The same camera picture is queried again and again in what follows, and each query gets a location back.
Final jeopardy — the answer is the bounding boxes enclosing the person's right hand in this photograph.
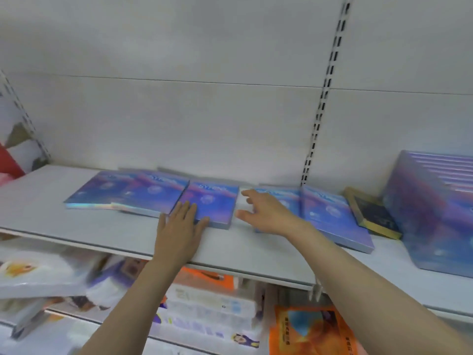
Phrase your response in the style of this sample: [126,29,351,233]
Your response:
[235,188,308,238]

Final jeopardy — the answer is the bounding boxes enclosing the person's left hand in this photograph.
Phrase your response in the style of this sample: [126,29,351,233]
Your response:
[153,200,210,264]

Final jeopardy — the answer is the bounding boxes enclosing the blue purple book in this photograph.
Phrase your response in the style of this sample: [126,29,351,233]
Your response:
[169,180,240,230]
[64,170,138,211]
[239,186,303,233]
[111,172,190,218]
[300,186,375,254]

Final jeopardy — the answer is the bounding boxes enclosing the person's left forearm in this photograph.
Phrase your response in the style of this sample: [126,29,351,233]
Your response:
[79,255,190,355]

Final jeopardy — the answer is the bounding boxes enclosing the person's right forearm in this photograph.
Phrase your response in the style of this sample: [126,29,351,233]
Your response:
[290,221,473,355]

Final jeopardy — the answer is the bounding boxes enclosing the orange packet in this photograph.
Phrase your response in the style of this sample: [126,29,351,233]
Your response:
[174,267,236,291]

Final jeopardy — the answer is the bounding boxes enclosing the white wrapped box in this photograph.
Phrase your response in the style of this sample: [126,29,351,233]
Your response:
[165,284,260,319]

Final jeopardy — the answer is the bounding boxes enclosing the white box with cartoon figure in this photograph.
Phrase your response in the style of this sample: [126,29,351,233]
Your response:
[153,310,262,350]

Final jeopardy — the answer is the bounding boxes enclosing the white and purple packet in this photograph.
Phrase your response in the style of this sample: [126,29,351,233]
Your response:
[86,256,149,312]

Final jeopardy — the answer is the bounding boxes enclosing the white metal shelf board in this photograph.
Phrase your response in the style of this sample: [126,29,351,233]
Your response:
[0,165,473,318]

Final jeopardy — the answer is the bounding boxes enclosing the dark book with yellow edge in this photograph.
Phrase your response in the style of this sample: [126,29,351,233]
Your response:
[343,187,403,240]

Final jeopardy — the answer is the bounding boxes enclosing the orange book with blue picture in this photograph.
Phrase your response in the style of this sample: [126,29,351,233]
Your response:
[269,304,360,355]

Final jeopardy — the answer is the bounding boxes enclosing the white packet with yellow picture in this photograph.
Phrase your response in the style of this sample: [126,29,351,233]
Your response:
[0,249,106,301]

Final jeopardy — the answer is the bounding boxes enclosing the white lower shelf board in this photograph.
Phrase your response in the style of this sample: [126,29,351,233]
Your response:
[0,308,207,355]

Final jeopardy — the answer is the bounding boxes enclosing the row of wrapped blue books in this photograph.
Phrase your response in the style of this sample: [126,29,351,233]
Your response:
[382,150,473,279]

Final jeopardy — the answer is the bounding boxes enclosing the red and white packet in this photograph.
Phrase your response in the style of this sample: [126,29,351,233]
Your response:
[0,121,47,187]

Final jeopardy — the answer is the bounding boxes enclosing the slotted shelf upright rail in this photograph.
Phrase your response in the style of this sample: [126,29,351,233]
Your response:
[300,0,354,187]
[0,69,51,164]

